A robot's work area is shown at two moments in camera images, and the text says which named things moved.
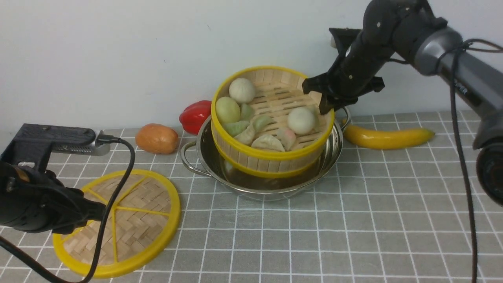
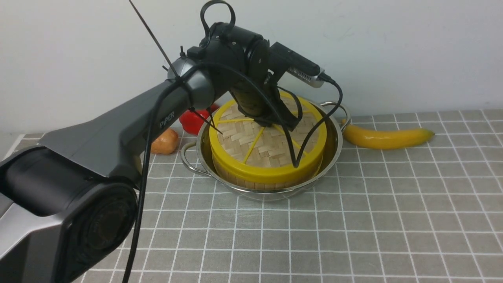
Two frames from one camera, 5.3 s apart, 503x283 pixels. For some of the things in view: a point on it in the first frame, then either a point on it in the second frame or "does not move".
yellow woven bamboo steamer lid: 144,218 to 241,148
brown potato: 156,138 does not move
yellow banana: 382,139 does not move
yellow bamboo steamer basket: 264,124 to 252,185
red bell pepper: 194,115 does not move
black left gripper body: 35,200 to 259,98
